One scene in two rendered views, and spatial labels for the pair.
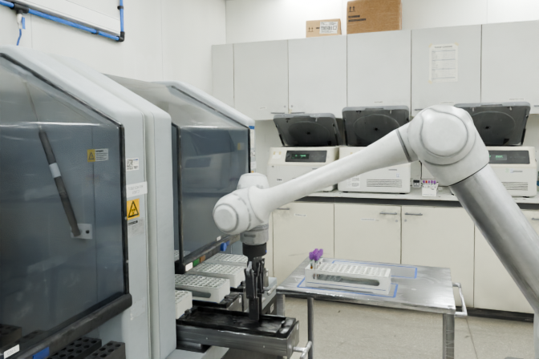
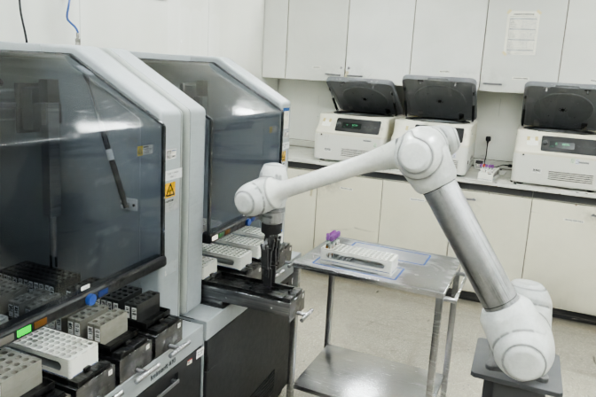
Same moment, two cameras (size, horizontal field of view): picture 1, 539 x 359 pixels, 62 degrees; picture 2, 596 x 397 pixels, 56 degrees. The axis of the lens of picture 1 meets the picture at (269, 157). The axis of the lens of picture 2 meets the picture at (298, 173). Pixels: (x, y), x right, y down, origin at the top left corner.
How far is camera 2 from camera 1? 0.61 m
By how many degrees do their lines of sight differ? 9
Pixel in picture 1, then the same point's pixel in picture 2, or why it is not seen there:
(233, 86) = (286, 40)
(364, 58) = (434, 20)
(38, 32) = not seen: outside the picture
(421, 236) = not seen: hidden behind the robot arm
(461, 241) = (513, 231)
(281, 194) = (292, 187)
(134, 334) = (167, 287)
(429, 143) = (403, 162)
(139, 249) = (173, 221)
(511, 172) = (576, 163)
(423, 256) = not seen: hidden behind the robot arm
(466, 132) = (431, 156)
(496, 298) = not seen: hidden behind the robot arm
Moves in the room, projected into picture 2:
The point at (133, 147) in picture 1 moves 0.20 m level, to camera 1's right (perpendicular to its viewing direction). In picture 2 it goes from (172, 140) to (236, 144)
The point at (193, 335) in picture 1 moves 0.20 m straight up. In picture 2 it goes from (215, 293) to (216, 240)
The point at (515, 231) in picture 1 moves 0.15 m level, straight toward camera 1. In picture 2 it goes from (466, 236) to (448, 249)
